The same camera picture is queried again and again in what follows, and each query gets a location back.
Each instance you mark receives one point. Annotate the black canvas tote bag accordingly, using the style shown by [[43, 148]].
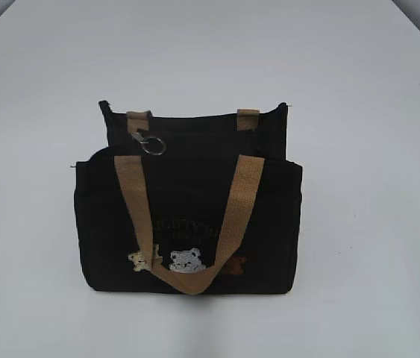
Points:
[[217, 214]]

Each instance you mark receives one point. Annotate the silver zipper pull with ring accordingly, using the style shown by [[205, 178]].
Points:
[[152, 145]]

